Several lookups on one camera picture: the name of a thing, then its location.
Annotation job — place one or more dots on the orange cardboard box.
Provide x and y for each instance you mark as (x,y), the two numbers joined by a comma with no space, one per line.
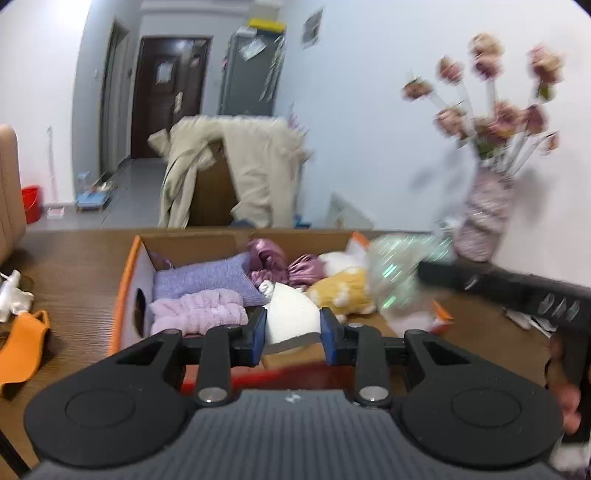
(134,277)

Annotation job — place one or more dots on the yellow box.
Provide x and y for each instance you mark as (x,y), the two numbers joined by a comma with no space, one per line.
(266,25)

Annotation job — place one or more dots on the white cloth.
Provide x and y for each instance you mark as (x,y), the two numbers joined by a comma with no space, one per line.
(339,262)

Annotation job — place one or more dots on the white paper sheet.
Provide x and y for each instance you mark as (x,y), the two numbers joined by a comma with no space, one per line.
(531,321)

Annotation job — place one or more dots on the small white tray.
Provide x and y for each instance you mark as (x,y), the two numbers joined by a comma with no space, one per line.
(55,212)

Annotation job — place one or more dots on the orange face mask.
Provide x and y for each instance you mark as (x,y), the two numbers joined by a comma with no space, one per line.
(23,350)

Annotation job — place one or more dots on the white cloth item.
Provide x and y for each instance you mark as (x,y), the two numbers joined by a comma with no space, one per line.
(291,316)

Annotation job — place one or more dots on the white plastic bottle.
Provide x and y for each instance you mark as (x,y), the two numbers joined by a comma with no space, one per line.
(14,297)

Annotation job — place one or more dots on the pink artificial flowers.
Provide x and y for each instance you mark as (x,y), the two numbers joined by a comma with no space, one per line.
(489,124)

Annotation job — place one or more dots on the purple knitted cloth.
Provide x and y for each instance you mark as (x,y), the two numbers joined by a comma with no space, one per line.
(203,277)

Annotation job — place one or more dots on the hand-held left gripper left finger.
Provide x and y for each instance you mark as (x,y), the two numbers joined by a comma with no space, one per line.
(258,337)

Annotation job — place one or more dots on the pink fuzzy cloth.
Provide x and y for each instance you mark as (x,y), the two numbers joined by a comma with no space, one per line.
(198,314)

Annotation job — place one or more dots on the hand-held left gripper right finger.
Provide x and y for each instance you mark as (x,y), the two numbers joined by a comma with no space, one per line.
(328,341)

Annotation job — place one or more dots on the beige coat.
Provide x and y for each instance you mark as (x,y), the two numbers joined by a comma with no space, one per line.
(258,170)

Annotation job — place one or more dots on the mauve satin cloth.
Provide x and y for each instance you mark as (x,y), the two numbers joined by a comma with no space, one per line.
(265,258)
(304,270)

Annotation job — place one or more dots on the dark brown door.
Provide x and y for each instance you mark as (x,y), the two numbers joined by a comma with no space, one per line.
(168,97)

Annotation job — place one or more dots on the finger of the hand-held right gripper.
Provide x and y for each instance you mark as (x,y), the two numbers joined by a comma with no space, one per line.
(461,277)

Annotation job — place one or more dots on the red bucket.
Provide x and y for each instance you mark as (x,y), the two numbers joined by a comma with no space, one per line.
(31,205)

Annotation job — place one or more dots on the clear glitter plastic bag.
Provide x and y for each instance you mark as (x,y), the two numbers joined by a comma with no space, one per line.
(401,272)

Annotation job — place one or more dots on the person's right hand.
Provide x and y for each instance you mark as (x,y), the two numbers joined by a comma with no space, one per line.
(565,401)

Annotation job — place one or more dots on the blue flat box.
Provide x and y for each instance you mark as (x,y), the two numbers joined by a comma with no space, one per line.
(303,222)

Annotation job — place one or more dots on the white mop stick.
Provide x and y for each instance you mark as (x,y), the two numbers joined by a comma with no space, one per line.
(51,166)

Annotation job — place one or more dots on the grey cabinet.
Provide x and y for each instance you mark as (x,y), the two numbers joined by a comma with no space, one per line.
(247,83)

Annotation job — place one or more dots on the yellow plush toy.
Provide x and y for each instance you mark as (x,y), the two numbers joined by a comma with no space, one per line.
(344,290)

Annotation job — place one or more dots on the pink patterned vase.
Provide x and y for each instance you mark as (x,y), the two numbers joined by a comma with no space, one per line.
(485,217)

